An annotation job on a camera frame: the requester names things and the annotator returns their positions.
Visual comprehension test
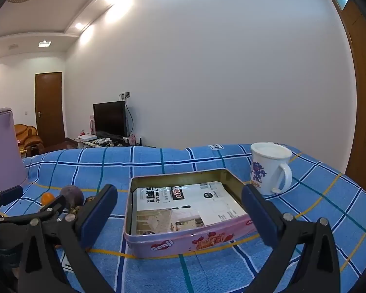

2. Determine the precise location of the white tv stand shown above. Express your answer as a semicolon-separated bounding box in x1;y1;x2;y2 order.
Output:
74;134;156;151

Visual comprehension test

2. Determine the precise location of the black television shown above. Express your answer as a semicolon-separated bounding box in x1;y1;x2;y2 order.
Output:
93;101;128;139

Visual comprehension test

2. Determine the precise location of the blue plaid blanket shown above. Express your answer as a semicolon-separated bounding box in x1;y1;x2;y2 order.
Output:
0;143;366;293

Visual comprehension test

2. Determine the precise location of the black tv cable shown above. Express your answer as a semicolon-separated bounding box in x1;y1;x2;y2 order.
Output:
124;99;135;138

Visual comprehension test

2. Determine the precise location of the pink tin box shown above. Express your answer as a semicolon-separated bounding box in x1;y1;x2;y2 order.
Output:
124;168;258;259

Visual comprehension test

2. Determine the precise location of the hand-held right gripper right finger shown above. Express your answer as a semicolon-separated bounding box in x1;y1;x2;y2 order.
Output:
242;184;346;293

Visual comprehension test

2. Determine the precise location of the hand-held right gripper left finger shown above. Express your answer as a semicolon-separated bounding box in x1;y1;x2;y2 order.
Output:
18;184;119;293

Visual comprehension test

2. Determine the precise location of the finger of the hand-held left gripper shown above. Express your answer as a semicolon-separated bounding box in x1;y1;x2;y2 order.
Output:
0;194;68;225
0;186;24;217

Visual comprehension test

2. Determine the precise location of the white printed leaflet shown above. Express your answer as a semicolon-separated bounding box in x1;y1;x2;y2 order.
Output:
132;181;247;235

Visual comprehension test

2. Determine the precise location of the purple kettle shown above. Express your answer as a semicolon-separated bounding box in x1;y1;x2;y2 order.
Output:
0;107;28;191

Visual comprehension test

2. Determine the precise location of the brown leather armchair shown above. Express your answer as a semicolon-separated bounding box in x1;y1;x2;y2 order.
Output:
14;124;45;156

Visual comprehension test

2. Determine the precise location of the white mug with blue print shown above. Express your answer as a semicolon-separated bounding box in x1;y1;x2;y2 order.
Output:
250;142;293;196

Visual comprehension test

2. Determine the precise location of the brown wooden door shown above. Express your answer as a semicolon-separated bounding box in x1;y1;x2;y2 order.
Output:
34;72;66;147

